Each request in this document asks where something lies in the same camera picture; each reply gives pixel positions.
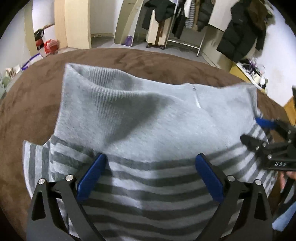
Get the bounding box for grey striped hoodie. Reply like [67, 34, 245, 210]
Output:
[23, 63, 276, 240]

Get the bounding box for white clothes rack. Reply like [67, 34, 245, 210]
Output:
[166, 1, 207, 56]

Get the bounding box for yellow side table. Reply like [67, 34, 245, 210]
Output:
[229, 63, 267, 94]

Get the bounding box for black puffer jacket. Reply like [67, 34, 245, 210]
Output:
[216, 1, 271, 63]

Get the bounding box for brown bed blanket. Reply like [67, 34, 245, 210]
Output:
[0, 47, 292, 240]

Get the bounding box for striped shirt hanging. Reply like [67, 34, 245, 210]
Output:
[184, 0, 196, 29]

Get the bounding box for beige suitcase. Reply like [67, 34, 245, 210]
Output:
[145, 10, 173, 50]

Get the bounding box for black coat on suitcase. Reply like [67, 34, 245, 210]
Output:
[142, 0, 176, 30]

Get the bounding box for standing mirror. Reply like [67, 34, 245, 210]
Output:
[113, 0, 144, 47]

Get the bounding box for red bag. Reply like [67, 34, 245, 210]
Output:
[44, 39, 59, 54]

